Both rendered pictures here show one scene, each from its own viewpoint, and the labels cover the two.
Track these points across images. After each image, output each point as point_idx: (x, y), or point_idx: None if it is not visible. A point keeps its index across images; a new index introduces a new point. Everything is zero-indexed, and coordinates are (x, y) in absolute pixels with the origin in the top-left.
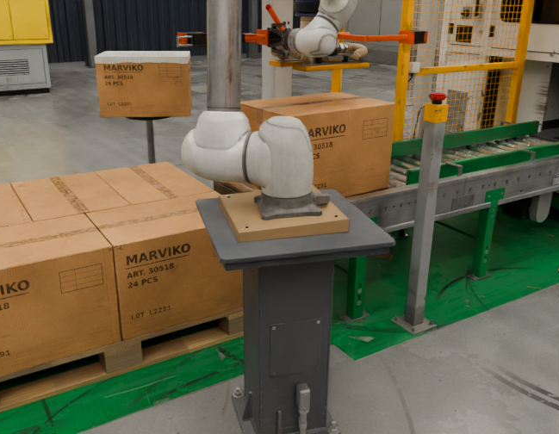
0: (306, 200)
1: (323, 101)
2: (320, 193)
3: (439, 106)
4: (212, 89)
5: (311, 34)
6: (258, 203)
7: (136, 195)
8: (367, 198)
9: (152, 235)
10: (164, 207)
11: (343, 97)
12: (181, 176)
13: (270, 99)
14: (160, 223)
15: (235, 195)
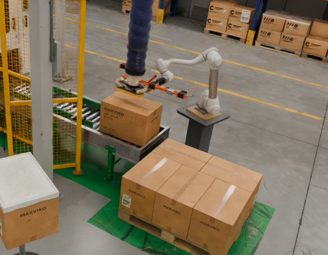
0: None
1: (128, 101)
2: (197, 104)
3: None
4: (217, 92)
5: (173, 75)
6: (207, 112)
7: (172, 167)
8: None
9: (199, 151)
10: (178, 156)
11: (115, 98)
12: (140, 164)
13: (134, 111)
14: (190, 153)
15: (203, 117)
